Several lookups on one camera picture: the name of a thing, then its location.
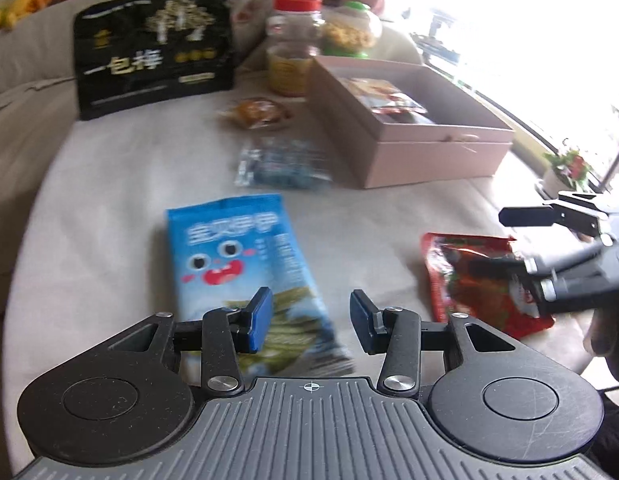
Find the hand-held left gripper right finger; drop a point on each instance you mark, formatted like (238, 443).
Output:
(364, 325)

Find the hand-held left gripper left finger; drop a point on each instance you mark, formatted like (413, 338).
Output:
(259, 320)

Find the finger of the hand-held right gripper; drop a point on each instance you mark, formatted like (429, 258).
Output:
(524, 216)
(532, 267)

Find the blue cartoon snack packet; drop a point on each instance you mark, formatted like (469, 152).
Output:
(229, 260)

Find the pink cardboard box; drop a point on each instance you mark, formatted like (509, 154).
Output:
(414, 160)

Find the white and red snack packet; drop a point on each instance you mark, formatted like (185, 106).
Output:
(389, 100)

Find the person's right hand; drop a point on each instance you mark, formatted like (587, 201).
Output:
(607, 332)

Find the small potted plant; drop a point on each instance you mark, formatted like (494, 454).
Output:
(569, 165)

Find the person's dark clothing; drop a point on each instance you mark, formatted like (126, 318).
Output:
(617, 425)

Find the small clear blue packet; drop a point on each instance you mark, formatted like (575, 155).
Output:
(284, 167)

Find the beige tablecloth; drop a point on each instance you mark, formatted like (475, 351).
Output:
(114, 185)

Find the orange brown snack packet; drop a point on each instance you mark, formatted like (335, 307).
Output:
(257, 112)

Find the yellow label container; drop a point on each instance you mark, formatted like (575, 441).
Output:
(289, 72)

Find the round jar with green lid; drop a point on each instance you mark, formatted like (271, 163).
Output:
(349, 35)

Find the large black snack bag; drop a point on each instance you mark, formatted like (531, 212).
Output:
(149, 70)

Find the clear jar with red lid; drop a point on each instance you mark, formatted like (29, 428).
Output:
(294, 25)

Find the yellow plush toy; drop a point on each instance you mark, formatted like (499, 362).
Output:
(24, 7)

